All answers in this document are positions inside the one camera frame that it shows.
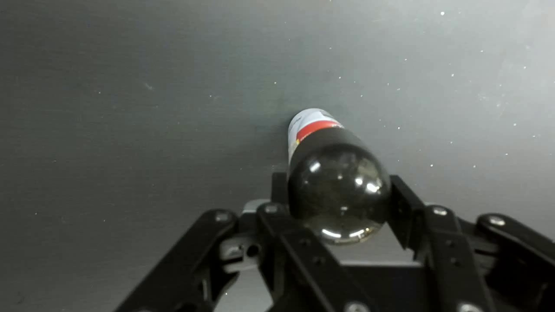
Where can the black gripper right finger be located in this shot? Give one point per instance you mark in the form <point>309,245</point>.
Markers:
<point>493,264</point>

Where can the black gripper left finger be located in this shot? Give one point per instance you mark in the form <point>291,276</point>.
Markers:
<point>297,271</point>

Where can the black bottle cap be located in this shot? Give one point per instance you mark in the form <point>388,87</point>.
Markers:
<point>336,188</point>

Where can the red white spray can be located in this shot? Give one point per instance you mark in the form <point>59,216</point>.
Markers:
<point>307,124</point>

